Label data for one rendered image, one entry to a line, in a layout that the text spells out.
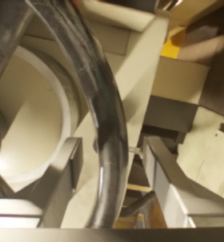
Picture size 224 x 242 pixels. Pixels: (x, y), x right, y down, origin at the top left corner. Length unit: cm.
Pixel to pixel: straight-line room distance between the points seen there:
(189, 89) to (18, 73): 96
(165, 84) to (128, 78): 71
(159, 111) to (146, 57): 73
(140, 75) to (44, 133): 21
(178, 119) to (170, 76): 26
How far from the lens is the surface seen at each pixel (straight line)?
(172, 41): 293
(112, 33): 35
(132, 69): 35
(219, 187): 86
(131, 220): 147
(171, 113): 109
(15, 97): 26
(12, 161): 30
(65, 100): 26
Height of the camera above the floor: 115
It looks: 3 degrees down
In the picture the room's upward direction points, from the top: 79 degrees counter-clockwise
